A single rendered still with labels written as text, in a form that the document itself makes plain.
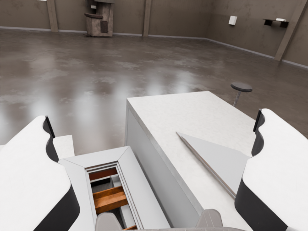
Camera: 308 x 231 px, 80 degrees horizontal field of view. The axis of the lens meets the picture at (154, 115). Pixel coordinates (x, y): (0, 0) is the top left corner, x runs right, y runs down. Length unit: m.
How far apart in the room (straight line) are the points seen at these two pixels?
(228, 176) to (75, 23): 10.46
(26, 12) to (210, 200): 10.50
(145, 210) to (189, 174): 0.24
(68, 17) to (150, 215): 10.34
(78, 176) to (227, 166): 0.61
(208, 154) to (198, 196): 0.18
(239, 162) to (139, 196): 0.41
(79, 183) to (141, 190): 0.26
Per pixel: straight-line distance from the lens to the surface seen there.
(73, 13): 10.74
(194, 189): 0.62
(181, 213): 0.73
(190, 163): 0.70
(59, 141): 1.27
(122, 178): 0.89
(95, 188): 1.24
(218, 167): 0.69
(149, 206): 0.80
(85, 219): 0.78
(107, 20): 9.96
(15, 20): 10.77
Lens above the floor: 1.51
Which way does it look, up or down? 30 degrees down
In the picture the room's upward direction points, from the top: 8 degrees clockwise
